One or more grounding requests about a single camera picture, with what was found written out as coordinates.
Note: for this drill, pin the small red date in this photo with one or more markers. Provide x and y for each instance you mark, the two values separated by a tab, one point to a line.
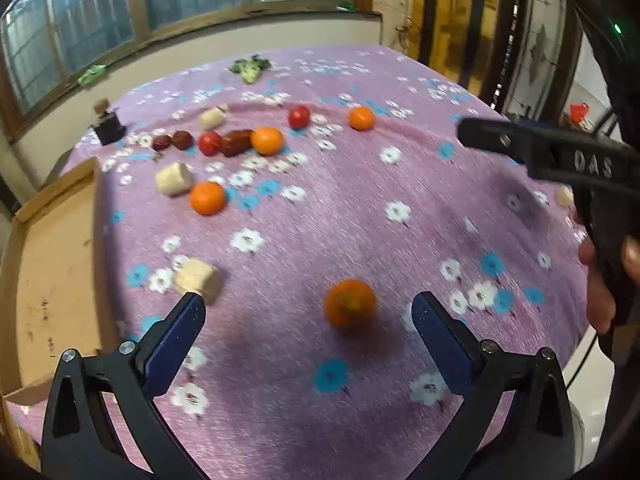
182	139
161	141

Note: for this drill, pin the red bag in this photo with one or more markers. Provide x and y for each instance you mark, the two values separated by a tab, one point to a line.
579	110

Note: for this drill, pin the person's right hand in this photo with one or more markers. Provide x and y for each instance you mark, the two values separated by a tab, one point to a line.
600	295

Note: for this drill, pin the glass panel door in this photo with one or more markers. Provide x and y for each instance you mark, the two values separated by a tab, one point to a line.
542	40

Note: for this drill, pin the orange mandarin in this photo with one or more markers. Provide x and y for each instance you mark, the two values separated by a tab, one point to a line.
361	118
350	305
266	140
207	197

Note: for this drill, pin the barred window wooden frame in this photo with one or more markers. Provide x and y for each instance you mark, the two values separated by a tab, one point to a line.
100	15

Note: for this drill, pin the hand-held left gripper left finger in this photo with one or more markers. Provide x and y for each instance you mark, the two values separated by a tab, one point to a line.
177	340

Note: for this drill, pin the shallow cardboard box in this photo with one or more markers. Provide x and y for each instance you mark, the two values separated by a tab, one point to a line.
55	270

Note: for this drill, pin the large red date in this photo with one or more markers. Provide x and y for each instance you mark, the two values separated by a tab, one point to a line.
236	142

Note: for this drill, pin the green leafy vegetable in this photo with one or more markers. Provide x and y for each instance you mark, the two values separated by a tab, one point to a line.
250	69

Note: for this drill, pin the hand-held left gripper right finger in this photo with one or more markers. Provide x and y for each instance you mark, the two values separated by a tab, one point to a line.
440	340

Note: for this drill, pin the red cherry tomato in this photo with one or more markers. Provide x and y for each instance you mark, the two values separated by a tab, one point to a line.
299	116
210	143

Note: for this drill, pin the small cork spool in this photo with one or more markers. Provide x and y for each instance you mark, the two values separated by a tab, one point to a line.
102	106

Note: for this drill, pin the green cloth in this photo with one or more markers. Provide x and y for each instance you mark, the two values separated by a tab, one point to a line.
91	74

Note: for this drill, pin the black motor block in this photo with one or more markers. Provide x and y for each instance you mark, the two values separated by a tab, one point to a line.
107	129

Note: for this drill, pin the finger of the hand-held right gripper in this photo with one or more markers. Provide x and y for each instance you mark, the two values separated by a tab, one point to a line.
500	137

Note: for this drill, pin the purple floral tablecloth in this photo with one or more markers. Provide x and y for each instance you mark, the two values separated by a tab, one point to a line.
350	210

